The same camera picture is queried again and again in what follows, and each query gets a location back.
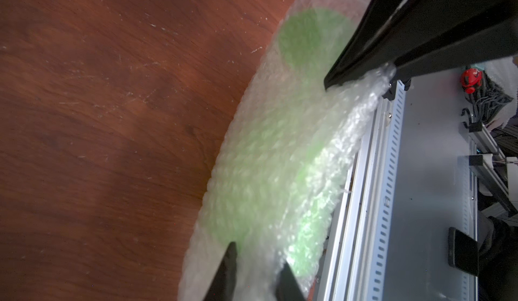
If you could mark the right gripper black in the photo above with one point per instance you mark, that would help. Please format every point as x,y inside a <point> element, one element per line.
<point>426,36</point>

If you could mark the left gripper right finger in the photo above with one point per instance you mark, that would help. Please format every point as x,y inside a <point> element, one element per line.
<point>287,288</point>

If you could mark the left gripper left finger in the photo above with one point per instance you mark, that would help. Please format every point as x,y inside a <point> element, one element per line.
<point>224,282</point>

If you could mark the red emergency stop button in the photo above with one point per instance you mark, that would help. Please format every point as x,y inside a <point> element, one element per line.
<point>471,80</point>

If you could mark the green plastic wine glass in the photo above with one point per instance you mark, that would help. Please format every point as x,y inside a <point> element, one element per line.
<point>277,176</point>

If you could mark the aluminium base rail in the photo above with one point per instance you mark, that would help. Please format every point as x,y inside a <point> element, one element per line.
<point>410,184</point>

